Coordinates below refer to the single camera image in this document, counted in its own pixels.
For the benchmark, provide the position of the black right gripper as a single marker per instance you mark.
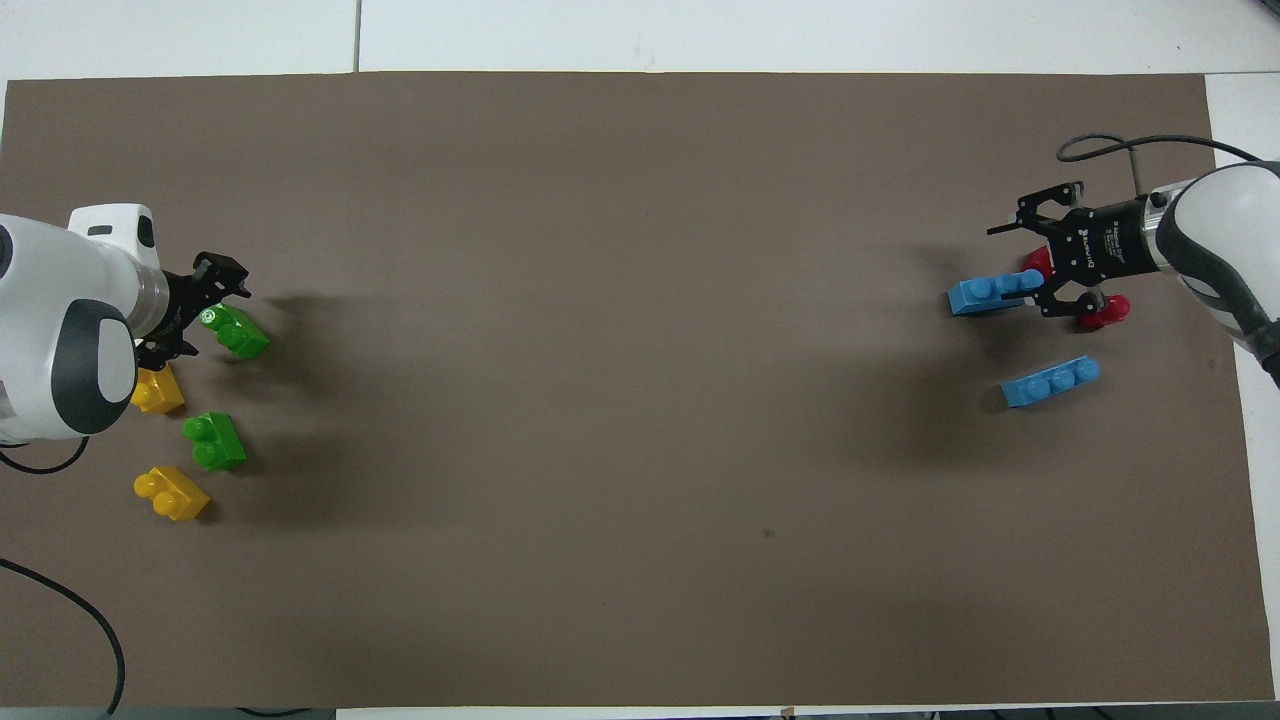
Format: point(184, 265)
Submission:
point(1100, 243)

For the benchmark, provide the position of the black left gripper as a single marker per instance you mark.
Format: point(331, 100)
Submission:
point(182, 305)

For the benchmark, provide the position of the green two-stud toy block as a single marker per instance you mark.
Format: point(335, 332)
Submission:
point(215, 442)
point(238, 332)

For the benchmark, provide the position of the blue three-stud toy block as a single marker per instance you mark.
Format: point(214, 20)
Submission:
point(1050, 383)
point(985, 293)

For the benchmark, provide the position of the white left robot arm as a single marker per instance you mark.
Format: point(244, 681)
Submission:
point(50, 320)

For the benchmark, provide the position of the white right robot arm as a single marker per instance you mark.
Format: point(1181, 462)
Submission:
point(1220, 230)

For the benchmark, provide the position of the red single-stud toy block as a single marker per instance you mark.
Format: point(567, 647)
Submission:
point(1110, 312)
point(1036, 266)

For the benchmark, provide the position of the yellow two-stud toy block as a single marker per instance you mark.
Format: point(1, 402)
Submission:
point(158, 392)
point(172, 493)

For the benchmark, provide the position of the brown table mat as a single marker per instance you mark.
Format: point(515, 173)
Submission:
point(640, 300)

